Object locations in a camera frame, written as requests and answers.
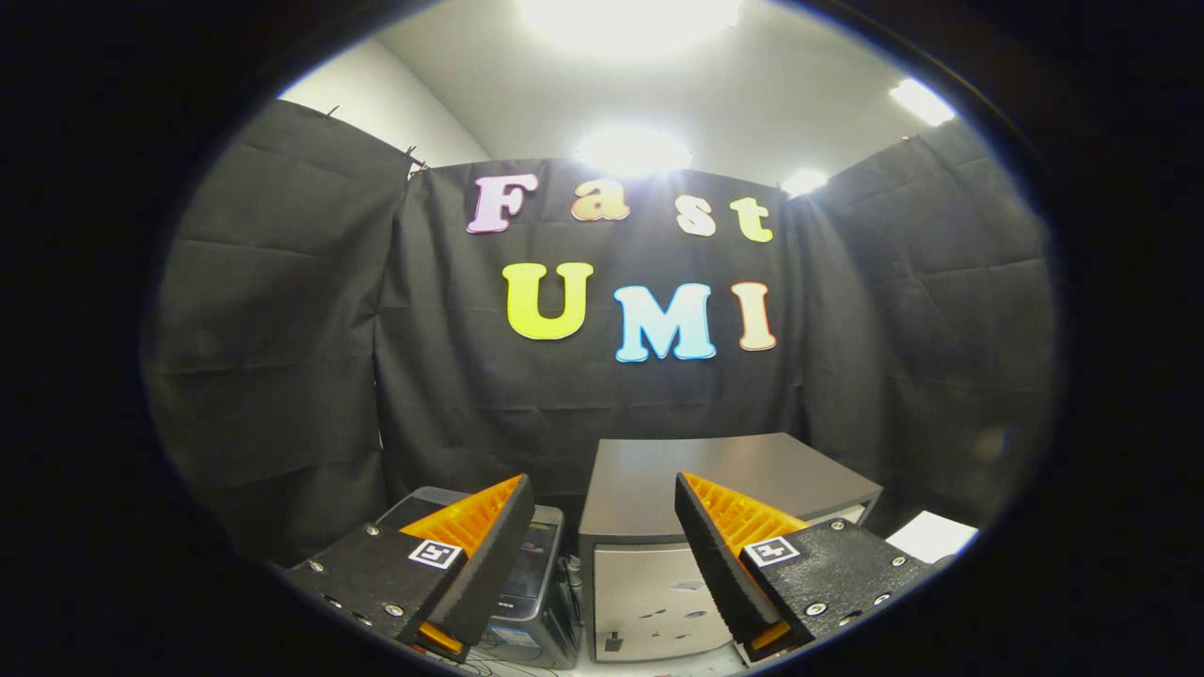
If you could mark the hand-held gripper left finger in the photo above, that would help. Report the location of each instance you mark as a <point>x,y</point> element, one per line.
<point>489,555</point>

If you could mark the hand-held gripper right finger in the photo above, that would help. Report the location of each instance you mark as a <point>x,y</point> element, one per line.
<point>720,564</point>

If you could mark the grey washing machine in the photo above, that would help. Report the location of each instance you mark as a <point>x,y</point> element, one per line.
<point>536,621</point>

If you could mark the grey cabinet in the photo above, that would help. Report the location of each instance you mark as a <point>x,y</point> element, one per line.
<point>640,489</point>

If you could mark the black backdrop cloth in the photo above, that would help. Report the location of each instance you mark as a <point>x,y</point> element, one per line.
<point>451,376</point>

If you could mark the white paper sheet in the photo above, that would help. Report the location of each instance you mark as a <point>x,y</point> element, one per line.
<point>933,536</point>

